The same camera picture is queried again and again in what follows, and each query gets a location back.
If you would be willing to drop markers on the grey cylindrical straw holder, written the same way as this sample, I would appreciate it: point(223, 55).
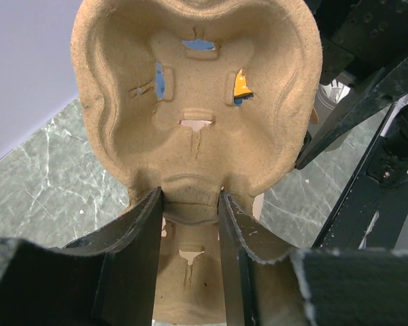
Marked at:
point(327, 98)

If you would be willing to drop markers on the black mounting base rail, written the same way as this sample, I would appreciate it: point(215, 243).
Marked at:
point(373, 207)

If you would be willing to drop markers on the pink cream paper gift bag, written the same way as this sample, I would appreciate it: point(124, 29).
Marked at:
point(196, 125)

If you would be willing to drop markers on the blue lettered cloth placemat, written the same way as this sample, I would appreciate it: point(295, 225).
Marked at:
point(197, 44)

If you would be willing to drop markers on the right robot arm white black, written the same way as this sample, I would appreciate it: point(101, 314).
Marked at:
point(365, 45)

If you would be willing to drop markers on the brown pulp cup carrier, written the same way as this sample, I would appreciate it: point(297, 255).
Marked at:
point(251, 144)

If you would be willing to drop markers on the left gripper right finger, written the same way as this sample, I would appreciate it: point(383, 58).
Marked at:
point(267, 281)

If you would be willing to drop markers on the orange dotted plate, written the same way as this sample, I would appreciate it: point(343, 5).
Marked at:
point(241, 89)

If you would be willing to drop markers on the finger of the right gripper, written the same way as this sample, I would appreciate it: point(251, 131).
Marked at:
point(380, 89)

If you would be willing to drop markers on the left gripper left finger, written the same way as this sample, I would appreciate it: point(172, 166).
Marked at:
point(107, 277)

